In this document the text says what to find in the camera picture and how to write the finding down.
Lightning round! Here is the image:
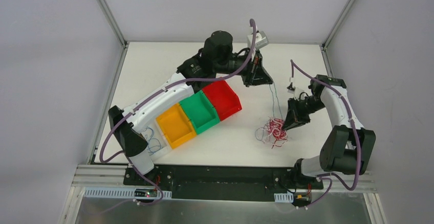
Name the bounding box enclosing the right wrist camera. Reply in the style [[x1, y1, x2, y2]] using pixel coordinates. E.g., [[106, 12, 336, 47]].
[[287, 81, 308, 100]]

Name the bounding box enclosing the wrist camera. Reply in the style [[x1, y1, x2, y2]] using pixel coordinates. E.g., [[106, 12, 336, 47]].
[[287, 81, 308, 100], [247, 31, 269, 50]]

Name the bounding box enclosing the red plastic bin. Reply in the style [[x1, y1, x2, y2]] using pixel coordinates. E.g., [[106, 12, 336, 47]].
[[202, 80, 242, 121]]

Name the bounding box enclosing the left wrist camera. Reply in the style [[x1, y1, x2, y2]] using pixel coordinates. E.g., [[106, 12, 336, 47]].
[[247, 31, 269, 50]]

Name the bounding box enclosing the white cable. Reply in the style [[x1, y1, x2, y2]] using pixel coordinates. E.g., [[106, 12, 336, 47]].
[[256, 116, 289, 145]]

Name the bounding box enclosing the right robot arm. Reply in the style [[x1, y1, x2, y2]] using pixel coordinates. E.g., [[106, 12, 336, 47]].
[[282, 75, 376, 190]]

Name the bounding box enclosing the green plastic bin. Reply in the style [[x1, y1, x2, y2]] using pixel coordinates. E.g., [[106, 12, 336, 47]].
[[180, 91, 220, 135]]

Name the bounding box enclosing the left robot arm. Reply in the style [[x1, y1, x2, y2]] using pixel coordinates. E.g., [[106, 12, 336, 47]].
[[107, 30, 273, 185]]

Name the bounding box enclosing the yellow plastic bin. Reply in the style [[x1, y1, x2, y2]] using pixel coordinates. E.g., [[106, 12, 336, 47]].
[[156, 103, 197, 149]]

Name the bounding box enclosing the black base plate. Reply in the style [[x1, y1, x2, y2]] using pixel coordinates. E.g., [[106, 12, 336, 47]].
[[123, 164, 324, 202]]

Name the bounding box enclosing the clear plastic bin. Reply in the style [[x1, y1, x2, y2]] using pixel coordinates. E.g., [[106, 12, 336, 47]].
[[141, 121, 172, 161]]

